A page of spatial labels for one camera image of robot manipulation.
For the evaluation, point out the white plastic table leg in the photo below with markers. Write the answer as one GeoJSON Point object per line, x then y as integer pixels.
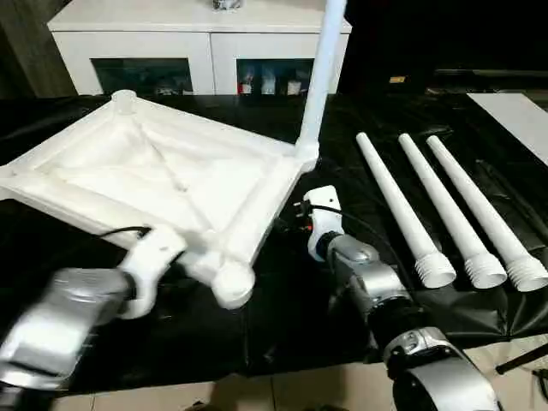
{"type": "Point", "coordinates": [479, 201]}
{"type": "Point", "coordinates": [394, 201]}
{"type": "Point", "coordinates": [445, 205]}
{"type": "Point", "coordinates": [321, 77]}

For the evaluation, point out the white plastic table top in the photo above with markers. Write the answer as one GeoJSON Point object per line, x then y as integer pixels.
{"type": "Point", "coordinates": [107, 180]}

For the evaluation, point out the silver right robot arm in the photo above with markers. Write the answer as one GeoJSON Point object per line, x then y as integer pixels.
{"type": "Point", "coordinates": [377, 282]}

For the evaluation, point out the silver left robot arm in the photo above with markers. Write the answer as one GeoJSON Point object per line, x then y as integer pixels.
{"type": "Point", "coordinates": [55, 317]}

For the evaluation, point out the black table mat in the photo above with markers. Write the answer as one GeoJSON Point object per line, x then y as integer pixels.
{"type": "Point", "coordinates": [299, 325]}

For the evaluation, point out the small yellow label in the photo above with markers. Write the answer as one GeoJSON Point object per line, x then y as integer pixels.
{"type": "Point", "coordinates": [398, 79]}

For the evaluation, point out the white sideboard cabinet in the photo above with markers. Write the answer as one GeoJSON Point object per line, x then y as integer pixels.
{"type": "Point", "coordinates": [150, 38]}

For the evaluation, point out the white flat board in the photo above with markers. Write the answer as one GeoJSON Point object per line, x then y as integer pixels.
{"type": "Point", "coordinates": [514, 120]}

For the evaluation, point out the long black bar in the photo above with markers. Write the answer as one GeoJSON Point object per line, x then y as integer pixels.
{"type": "Point", "coordinates": [492, 73]}

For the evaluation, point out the black tripod stand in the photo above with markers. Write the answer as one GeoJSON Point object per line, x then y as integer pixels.
{"type": "Point", "coordinates": [522, 360]}

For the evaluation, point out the grey pleated curtain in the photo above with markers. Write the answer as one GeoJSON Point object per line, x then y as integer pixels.
{"type": "Point", "coordinates": [30, 47]}

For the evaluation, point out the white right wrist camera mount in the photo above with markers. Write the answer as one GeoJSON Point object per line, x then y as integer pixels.
{"type": "Point", "coordinates": [325, 218]}

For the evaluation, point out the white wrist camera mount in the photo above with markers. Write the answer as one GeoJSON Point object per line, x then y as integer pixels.
{"type": "Point", "coordinates": [150, 261]}
{"type": "Point", "coordinates": [325, 218]}

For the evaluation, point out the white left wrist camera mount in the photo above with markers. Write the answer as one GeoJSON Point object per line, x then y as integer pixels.
{"type": "Point", "coordinates": [150, 261]}

